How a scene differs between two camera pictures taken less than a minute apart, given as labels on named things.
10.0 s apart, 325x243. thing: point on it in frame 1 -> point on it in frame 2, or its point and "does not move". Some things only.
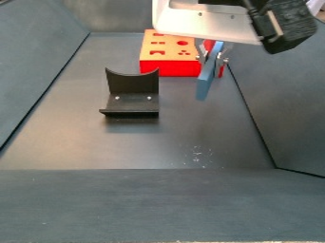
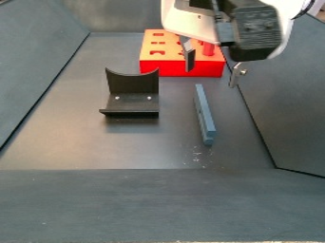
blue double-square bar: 208,72 -> 207,117
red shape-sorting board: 169,53 does not move
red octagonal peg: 209,45 does not move
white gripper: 223,22 -> 195,24
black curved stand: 133,95 does not move
